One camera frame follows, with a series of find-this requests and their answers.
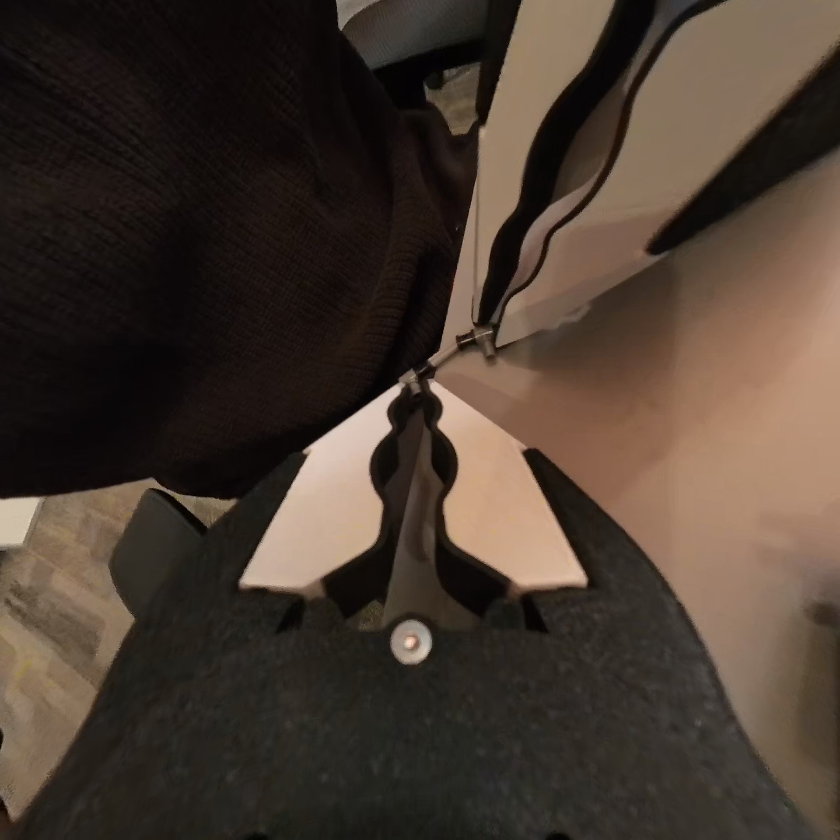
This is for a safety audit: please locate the grey axle pin piece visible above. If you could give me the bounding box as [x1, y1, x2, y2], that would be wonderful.
[399, 327, 501, 398]

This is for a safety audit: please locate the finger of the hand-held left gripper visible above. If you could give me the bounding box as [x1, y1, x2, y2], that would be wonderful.
[472, 0, 652, 329]
[490, 0, 840, 349]

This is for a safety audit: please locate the black office chair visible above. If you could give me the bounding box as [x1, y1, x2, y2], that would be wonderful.
[108, 489, 210, 621]
[338, 0, 490, 89]

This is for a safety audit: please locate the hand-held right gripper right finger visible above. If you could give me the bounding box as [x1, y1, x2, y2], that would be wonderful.
[420, 382, 586, 618]

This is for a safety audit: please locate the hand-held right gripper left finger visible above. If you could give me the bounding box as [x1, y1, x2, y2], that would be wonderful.
[239, 384, 403, 618]

